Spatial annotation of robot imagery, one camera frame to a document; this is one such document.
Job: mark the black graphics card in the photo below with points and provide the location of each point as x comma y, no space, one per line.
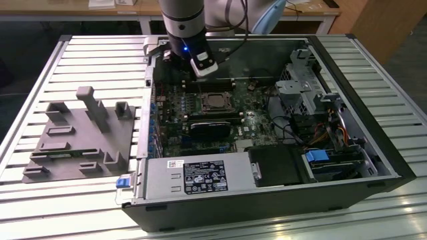
210,131

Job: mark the green motherboard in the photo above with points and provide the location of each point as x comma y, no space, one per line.
261,125

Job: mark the black open PC case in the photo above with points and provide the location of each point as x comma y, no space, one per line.
268,212

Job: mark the grey metal drive cage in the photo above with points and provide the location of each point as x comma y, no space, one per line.
297,95

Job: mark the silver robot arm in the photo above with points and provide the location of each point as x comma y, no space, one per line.
182,15

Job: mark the grey metal disk bay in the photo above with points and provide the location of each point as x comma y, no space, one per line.
369,162

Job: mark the long wooden desk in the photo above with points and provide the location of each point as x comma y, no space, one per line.
67,12

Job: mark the white box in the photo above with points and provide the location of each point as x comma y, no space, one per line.
126,2
101,3

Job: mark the blue case latch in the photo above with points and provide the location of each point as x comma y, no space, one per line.
124,181

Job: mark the blue disk carrier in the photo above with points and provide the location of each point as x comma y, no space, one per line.
317,156

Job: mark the silver chipset heatsink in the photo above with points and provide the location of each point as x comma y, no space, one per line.
245,145

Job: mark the CPU socket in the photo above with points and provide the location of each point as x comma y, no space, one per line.
218,110

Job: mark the black drive bay cover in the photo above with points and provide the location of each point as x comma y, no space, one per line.
277,166

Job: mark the silver square CPU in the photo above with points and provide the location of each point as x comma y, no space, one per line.
216,101

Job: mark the black RAM slot bank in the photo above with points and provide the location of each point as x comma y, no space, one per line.
217,118
214,85

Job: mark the grey plastic parts rack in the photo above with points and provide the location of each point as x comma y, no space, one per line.
77,140

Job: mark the thin metal locking lever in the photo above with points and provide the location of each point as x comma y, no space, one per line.
200,86

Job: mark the grey power supply unit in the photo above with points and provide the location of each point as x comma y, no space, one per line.
161,180

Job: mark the round coin cell battery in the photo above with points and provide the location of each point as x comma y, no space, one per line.
253,84

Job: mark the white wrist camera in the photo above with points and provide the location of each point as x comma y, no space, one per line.
204,66

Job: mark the brown wooden cabinet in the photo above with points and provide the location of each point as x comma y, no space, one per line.
384,25

